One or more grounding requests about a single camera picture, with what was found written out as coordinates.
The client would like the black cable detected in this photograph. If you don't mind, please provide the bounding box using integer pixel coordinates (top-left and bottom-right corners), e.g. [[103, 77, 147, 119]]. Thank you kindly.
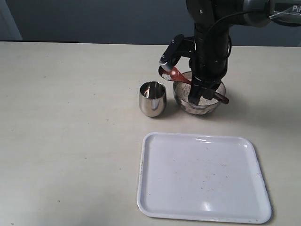
[[199, 6, 269, 64]]

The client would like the brown wooden spoon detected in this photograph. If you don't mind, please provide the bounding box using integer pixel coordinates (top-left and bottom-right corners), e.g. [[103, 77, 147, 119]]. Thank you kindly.
[[158, 66, 229, 104]]

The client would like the steel bowl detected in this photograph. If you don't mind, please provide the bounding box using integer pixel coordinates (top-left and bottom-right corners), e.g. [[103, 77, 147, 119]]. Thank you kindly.
[[173, 71, 221, 115]]

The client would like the white plastic tray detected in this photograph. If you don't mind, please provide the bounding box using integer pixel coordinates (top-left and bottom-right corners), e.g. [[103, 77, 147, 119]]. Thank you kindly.
[[137, 132, 272, 224]]

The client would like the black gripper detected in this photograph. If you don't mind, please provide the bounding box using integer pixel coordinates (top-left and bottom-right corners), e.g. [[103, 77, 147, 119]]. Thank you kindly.
[[176, 22, 231, 105]]

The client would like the small steel cup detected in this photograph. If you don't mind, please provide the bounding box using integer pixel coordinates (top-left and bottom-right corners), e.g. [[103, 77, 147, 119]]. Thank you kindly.
[[139, 81, 167, 117]]

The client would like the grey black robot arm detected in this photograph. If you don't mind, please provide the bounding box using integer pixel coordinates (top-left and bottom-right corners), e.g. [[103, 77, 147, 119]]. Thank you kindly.
[[180, 0, 301, 105]]

